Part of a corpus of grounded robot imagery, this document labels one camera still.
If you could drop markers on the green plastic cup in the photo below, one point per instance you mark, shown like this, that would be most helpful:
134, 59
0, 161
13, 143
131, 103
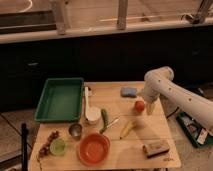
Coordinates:
57, 147

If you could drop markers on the bunch of red grapes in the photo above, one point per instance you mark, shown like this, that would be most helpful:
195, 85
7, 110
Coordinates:
45, 148

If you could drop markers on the black pole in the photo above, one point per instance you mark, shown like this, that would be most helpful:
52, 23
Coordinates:
24, 158

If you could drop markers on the yellow banana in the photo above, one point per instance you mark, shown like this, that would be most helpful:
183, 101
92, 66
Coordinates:
127, 128

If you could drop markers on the green cucumber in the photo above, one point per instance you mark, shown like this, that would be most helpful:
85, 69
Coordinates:
105, 120

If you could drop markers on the orange plastic bowl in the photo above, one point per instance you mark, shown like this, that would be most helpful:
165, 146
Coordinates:
93, 149

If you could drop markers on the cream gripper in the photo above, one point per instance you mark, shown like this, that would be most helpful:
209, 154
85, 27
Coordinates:
150, 107

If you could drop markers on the wooden block eraser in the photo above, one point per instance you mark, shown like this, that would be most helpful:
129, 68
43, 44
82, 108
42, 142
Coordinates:
156, 148

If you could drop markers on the blue sponge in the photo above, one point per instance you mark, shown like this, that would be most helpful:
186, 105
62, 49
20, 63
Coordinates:
128, 92

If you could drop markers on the green plastic tray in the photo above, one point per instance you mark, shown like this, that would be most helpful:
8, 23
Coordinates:
60, 101

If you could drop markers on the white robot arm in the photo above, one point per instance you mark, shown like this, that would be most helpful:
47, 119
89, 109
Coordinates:
159, 82

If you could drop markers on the green bin with items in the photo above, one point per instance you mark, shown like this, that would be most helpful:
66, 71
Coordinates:
192, 130

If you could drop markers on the small metal cup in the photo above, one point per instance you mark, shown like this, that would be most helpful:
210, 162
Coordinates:
75, 130

